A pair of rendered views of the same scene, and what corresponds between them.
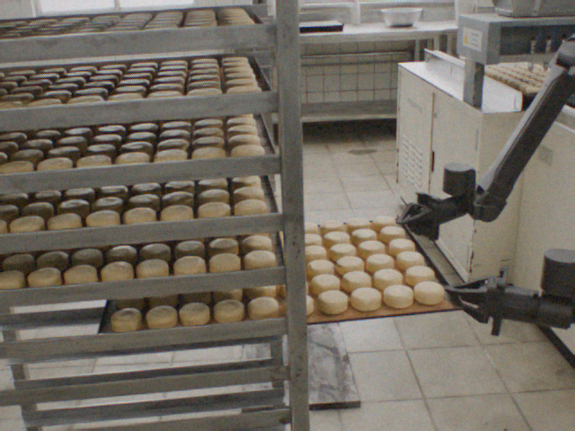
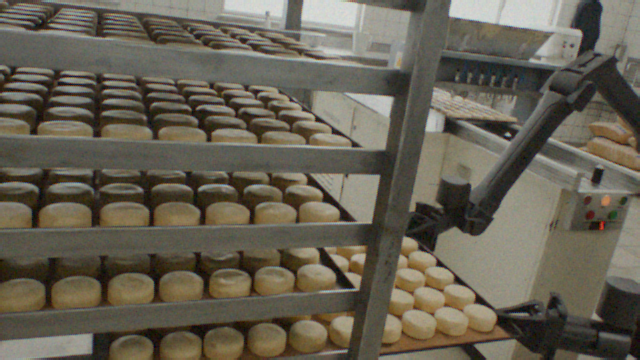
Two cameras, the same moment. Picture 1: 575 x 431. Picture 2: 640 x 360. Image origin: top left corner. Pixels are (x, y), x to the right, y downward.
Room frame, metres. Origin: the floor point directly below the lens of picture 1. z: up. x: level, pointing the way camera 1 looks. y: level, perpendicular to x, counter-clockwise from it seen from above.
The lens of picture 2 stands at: (0.33, 0.24, 1.30)
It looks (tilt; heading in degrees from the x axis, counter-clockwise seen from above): 18 degrees down; 341
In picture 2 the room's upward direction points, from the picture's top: 9 degrees clockwise
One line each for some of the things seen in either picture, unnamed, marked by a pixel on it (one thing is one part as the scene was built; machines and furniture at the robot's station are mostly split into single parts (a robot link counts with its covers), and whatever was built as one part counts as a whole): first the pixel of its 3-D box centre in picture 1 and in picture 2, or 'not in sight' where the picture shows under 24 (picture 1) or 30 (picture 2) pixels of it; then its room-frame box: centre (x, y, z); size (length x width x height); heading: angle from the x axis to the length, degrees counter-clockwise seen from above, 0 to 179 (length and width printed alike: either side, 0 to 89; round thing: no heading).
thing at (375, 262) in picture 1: (379, 264); (410, 280); (1.08, -0.19, 0.88); 0.05 x 0.05 x 0.02
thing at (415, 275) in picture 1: (420, 277); (458, 296); (1.02, -0.25, 0.88); 0.05 x 0.05 x 0.02
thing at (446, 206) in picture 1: (434, 213); (430, 224); (1.33, -0.35, 0.87); 0.07 x 0.07 x 0.10; 35
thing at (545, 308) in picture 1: (554, 306); (607, 336); (0.89, -0.44, 0.88); 0.07 x 0.06 x 0.07; 65
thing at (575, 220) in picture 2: not in sight; (597, 210); (1.71, -1.20, 0.77); 0.24 x 0.04 x 0.14; 94
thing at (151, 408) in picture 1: (154, 408); not in sight; (1.26, 0.32, 0.42); 0.64 x 0.03 x 0.03; 95
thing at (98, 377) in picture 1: (149, 377); not in sight; (1.26, 0.32, 0.51); 0.64 x 0.03 x 0.03; 95
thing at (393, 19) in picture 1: (401, 18); (307, 39); (5.32, -1.06, 0.94); 0.33 x 0.33 x 0.12
